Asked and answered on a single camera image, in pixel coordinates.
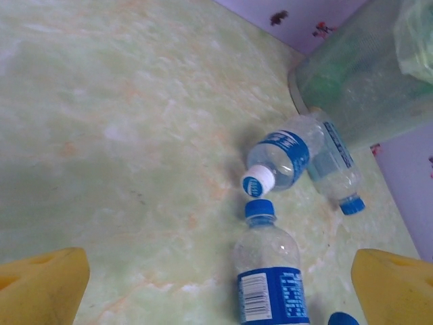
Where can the blue label bottle white cap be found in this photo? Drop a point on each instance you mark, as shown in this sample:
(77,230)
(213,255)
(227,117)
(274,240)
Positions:
(287,145)

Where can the striped label bottle blue cap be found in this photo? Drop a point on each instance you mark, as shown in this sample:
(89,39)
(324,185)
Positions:
(335,162)

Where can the clear green bin liner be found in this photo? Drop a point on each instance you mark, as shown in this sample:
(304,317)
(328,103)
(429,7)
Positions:
(416,44)

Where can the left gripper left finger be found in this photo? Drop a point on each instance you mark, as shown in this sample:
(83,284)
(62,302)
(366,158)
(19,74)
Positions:
(40,291)

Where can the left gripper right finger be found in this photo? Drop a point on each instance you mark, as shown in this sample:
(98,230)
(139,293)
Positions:
(399,294)

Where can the clear bottle red blue label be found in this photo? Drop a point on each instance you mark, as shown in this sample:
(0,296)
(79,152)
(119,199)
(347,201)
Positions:
(342,320)

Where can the translucent green plastic bin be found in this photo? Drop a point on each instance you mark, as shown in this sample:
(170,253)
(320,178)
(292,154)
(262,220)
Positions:
(355,84)

